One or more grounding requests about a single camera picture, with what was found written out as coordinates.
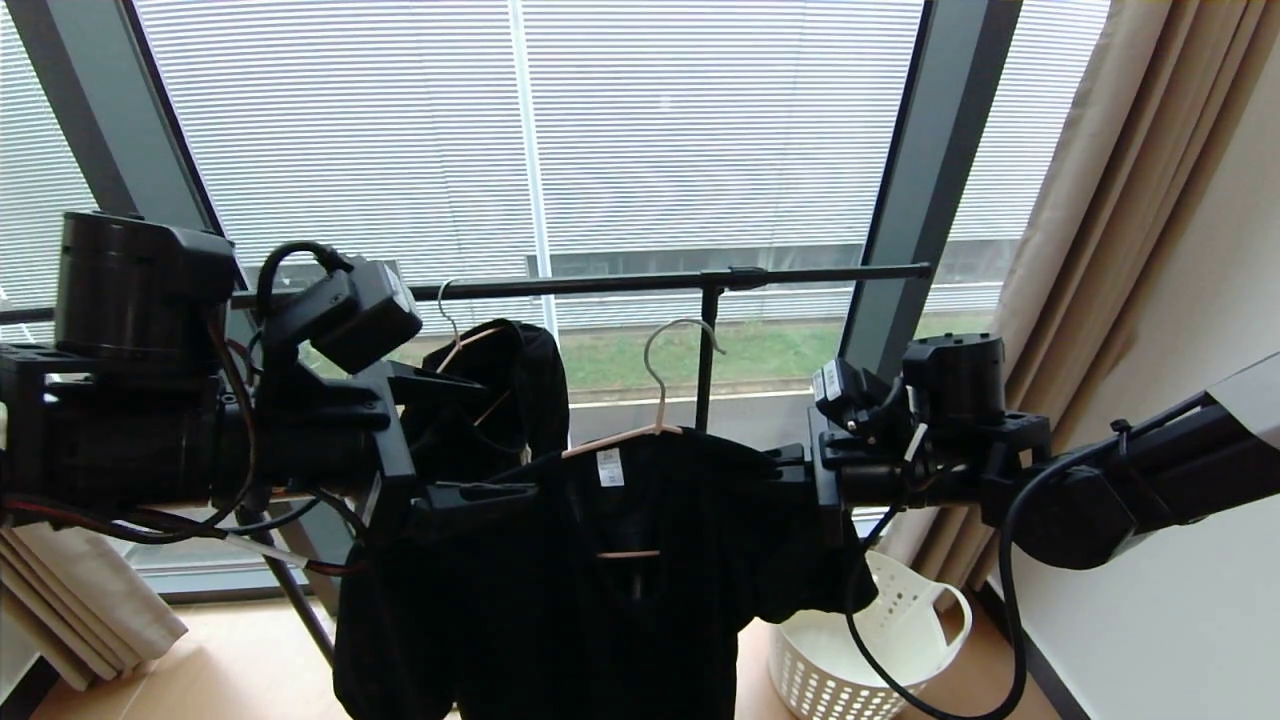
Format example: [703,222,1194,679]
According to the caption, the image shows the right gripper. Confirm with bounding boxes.
[808,405,1001,546]

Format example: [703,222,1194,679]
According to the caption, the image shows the pink clothes hanger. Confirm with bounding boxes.
[436,280,526,431]
[562,318,728,561]

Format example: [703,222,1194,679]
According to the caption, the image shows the beige curtain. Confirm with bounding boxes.
[0,520,189,691]
[880,0,1280,591]

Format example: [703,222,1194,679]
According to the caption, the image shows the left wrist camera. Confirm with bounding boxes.
[255,242,423,376]

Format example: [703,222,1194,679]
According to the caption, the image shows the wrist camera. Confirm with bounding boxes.
[812,358,906,433]
[255,242,423,376]

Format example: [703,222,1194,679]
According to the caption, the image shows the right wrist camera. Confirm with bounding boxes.
[812,358,906,433]

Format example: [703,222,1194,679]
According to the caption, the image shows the black garment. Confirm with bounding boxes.
[333,428,879,720]

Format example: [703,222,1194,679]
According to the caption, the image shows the black shorts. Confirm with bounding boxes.
[400,320,571,481]

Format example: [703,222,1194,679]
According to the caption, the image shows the white laundry basket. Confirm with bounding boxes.
[768,550,973,720]

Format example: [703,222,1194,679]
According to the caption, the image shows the black clothes rack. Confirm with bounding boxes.
[0,263,933,666]

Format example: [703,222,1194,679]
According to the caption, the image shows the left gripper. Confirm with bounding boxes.
[45,360,541,539]

